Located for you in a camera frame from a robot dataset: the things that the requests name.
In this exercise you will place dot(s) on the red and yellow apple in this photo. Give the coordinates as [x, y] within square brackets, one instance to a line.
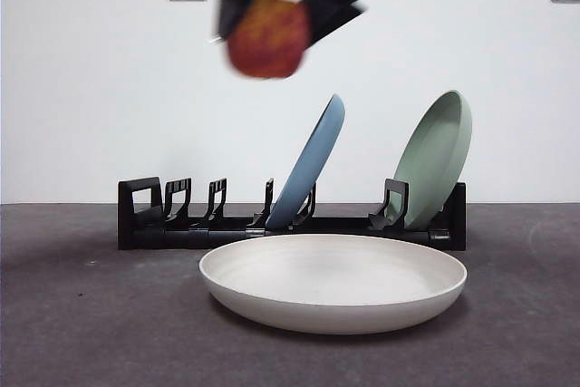
[267, 42]

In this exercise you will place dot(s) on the blue plate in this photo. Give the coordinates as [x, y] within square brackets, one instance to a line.
[308, 165]

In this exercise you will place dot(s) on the green plate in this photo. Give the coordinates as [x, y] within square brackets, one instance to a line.
[430, 165]

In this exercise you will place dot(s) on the black plate rack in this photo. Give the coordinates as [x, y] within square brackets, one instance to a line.
[145, 238]

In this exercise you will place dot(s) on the pale yellow cream plate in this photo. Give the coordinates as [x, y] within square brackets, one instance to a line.
[331, 278]

